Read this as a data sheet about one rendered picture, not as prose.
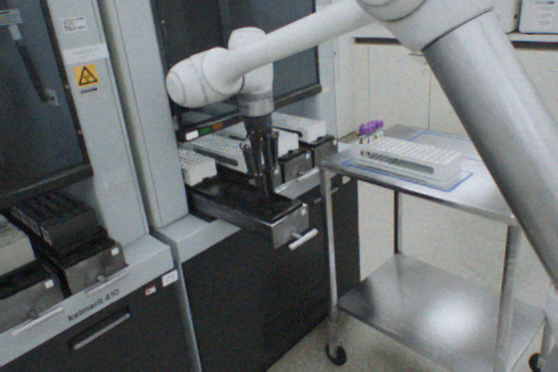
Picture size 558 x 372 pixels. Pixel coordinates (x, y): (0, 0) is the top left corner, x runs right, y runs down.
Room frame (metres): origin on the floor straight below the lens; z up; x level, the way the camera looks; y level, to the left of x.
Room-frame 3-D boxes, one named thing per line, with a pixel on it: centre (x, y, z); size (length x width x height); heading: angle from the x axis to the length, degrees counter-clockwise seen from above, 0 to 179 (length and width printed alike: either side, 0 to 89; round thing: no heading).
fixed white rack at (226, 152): (1.45, 0.19, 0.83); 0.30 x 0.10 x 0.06; 45
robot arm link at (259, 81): (1.15, 0.07, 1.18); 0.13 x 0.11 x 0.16; 136
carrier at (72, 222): (0.99, 0.52, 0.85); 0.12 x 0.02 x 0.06; 135
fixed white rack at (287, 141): (1.55, 0.08, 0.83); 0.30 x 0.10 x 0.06; 45
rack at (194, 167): (1.39, 0.35, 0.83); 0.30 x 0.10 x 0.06; 45
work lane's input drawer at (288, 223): (1.26, 0.22, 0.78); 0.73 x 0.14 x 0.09; 45
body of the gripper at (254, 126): (1.16, 0.06, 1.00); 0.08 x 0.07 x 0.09; 135
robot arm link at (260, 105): (1.16, 0.06, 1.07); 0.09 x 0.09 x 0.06
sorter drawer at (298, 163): (1.65, 0.18, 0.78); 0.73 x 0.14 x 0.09; 45
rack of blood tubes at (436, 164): (1.23, -0.35, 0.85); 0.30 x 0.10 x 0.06; 43
